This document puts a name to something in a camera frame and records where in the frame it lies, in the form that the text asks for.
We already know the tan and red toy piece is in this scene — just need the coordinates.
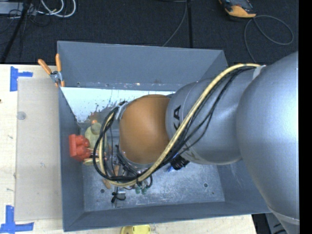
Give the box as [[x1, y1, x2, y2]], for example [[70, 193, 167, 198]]
[[82, 148, 107, 166]]

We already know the red plastic toy block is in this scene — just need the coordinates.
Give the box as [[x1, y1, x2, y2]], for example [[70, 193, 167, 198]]
[[68, 134, 91, 162]]

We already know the pale wood flat board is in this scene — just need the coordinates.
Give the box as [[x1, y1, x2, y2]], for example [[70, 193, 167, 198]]
[[14, 77, 63, 222]]

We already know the grey metal bin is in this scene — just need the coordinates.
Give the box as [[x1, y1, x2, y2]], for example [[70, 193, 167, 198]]
[[57, 40, 272, 233]]

